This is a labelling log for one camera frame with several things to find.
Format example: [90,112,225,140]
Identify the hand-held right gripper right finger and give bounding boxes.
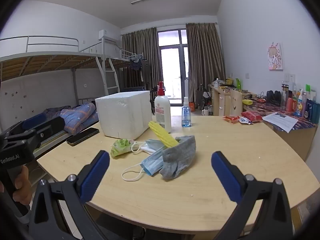
[211,151,294,240]

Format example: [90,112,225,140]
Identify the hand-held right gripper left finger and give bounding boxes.
[28,150,112,240]

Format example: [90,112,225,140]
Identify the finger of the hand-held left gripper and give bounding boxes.
[30,116,66,148]
[21,112,48,131]

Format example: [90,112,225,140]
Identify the green tissue packet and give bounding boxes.
[111,138,137,158]

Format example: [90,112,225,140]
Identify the grey sock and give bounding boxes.
[159,135,197,180]

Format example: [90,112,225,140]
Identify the blue face mask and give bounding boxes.
[141,139,164,155]
[122,147,170,182]

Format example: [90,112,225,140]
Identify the white foam box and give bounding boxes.
[95,90,152,140]

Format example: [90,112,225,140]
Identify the yellow corn plush toy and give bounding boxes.
[148,121,179,148]

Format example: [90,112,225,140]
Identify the person's left hand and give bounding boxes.
[12,166,33,207]

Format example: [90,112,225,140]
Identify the blue star quilt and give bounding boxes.
[44,102,99,135]

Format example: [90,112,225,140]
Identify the black smartphone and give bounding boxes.
[66,127,100,147]

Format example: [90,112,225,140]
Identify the grey metal bunk bed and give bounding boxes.
[101,41,150,93]
[0,36,120,160]

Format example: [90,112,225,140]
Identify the blue spray bottle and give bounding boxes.
[181,97,192,128]

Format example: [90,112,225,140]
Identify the wooden chair with smiley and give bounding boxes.
[230,89,243,117]

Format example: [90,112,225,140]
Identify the wooden drawer desk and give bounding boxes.
[209,84,257,117]

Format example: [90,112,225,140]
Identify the desk with patterned cloth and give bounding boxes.
[242,97,320,162]

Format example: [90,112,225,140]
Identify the printed paper sheet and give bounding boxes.
[262,112,299,133]

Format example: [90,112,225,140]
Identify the blue plaid mattress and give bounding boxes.
[120,86,146,92]

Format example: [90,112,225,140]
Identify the white lotion pump bottle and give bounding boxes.
[154,81,172,133]

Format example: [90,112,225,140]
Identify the black bag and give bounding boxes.
[266,90,282,106]

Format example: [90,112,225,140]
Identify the black folding chair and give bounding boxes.
[149,85,160,115]

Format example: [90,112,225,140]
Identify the row of toiletry bottles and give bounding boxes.
[280,81,320,124]

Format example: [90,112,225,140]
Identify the dark hanging clothes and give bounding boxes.
[129,56,144,72]

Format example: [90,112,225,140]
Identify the white air conditioner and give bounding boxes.
[98,29,120,42]

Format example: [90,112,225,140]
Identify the brown curtain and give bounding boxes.
[121,27,158,98]
[186,22,226,103]

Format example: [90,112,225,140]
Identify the glass balcony door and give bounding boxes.
[157,29,189,100]

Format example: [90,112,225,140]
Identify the pink wall poster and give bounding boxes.
[268,42,284,70]

